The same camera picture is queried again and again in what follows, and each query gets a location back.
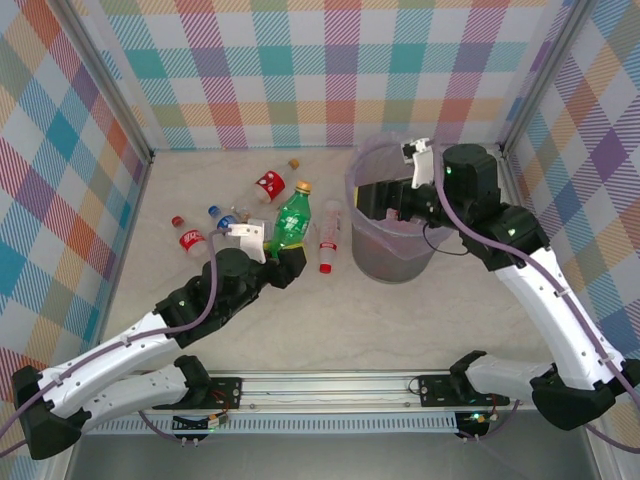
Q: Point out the aluminium frame post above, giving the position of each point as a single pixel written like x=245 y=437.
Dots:
x=546 y=75
x=106 y=80

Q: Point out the red label cola bottle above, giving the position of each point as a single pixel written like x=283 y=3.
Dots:
x=192 y=241

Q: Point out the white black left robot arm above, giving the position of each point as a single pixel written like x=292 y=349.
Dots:
x=145 y=390

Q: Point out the red polka dot label bottle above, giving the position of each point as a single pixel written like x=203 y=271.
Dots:
x=270 y=186

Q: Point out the slim clear red cap bottle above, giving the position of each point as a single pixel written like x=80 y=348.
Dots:
x=330 y=235

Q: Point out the grey plastic bin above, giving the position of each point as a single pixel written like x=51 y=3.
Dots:
x=385 y=265

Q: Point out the grey trash bin with bag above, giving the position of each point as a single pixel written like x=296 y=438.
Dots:
x=370 y=165

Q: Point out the black power connector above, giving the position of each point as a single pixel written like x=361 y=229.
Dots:
x=472 y=422
x=192 y=424

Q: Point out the blue cap blue label bottle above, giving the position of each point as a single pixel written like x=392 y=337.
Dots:
x=226 y=220

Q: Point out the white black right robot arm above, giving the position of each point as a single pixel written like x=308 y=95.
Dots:
x=550 y=320

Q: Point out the green bottle yellow cap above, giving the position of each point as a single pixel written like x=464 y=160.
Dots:
x=292 y=222

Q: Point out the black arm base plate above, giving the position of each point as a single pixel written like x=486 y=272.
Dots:
x=227 y=392
x=435 y=390

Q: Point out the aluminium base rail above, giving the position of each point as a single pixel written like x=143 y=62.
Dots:
x=325 y=395

